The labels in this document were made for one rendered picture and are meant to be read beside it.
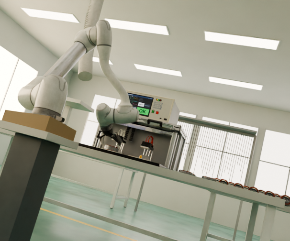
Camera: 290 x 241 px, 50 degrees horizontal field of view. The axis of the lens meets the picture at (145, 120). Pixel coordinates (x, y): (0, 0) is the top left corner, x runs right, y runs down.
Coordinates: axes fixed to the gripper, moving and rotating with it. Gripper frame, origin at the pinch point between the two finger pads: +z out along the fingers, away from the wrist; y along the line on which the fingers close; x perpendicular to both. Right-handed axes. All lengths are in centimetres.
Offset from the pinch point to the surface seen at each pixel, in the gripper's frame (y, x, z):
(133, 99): 1.3, 44.9, -6.5
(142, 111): 11.8, 37.7, -2.3
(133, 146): 8.9, 19.5, 22.2
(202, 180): 74, -19, -15
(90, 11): -110, 182, 0
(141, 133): 12.3, 30.0, 16.1
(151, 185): -99, 291, 576
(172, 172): 55, -19, -15
